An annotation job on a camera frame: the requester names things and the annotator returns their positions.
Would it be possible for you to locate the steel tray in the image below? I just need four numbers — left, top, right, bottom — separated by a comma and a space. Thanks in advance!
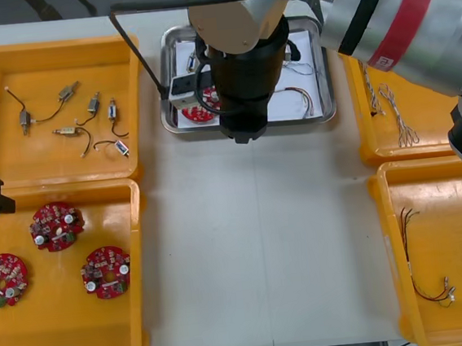
152, 11, 338, 140

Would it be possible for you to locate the pile of metal solenoids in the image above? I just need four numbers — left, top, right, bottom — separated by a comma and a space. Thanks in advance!
3, 74, 133, 170

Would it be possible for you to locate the white paper sheet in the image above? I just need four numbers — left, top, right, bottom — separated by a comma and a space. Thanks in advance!
169, 28, 325, 132

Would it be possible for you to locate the solenoid with blue label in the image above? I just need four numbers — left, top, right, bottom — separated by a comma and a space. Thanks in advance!
281, 40, 302, 65
183, 51, 200, 75

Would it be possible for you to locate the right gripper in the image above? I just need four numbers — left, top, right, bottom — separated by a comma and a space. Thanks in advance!
216, 94, 273, 148

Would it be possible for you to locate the round red circuit board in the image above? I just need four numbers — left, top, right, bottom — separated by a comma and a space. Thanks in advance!
77, 243, 135, 303
0, 250, 33, 309
178, 84, 224, 128
26, 199, 88, 255

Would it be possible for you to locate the red-black green-yellow wire harness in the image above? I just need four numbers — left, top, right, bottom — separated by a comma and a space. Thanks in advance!
274, 84, 317, 121
398, 202, 458, 312

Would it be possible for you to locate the yellow-orange plastic bin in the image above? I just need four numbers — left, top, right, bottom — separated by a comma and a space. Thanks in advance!
363, 153, 462, 346
0, 32, 152, 192
341, 42, 462, 167
0, 175, 156, 346

